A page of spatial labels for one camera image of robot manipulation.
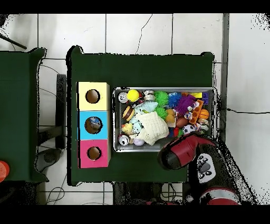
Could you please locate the small toy hamburger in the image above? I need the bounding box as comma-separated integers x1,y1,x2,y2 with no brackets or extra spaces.
122,106,136,123

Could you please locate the yellow plush duck toy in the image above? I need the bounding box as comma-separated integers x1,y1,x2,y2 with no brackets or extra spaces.
121,122,135,137

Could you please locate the cream knitted cloth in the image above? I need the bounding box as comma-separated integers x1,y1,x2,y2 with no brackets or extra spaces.
134,110,169,146

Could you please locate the clear blue-printed plastic packet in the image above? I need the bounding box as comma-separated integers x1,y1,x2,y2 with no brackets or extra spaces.
89,118,102,131

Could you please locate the purple spiky ball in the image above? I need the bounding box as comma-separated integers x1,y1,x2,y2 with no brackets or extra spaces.
175,95,197,116

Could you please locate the small soccer ball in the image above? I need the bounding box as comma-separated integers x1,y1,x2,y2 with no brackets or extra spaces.
182,124,197,136

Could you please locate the wooden box with three holes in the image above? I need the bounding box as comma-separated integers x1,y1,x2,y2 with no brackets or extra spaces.
77,81,112,169

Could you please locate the clear shallow mesh bin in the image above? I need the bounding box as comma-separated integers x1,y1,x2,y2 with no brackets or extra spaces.
112,87,218,153

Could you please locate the light teal cloth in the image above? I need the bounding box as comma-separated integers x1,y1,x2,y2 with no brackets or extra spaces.
136,100,159,115

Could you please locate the yellow tennis ball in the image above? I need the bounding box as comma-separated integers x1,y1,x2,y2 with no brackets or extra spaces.
127,89,140,102

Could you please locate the silver can with pull tab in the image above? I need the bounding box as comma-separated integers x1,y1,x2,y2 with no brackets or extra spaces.
117,91,129,104

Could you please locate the crushed silver can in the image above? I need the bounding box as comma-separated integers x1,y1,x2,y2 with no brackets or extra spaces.
143,89,156,101

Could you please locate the green spiky ball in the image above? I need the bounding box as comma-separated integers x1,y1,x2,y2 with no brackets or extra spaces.
155,90,169,106

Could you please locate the red soda can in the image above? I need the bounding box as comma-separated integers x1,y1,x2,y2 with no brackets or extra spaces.
118,135,130,147

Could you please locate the small orange basketball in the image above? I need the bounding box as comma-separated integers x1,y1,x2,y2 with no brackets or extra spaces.
198,109,210,121

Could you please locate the black side stand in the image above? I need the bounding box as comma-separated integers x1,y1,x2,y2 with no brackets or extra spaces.
37,73,68,148

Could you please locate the dark green side table cloth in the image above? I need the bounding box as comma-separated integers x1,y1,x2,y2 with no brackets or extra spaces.
0,48,47,182

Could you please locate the red disc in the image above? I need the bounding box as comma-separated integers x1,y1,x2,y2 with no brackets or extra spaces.
0,160,11,182

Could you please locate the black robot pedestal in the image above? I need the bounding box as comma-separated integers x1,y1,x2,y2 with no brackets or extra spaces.
113,181,186,206

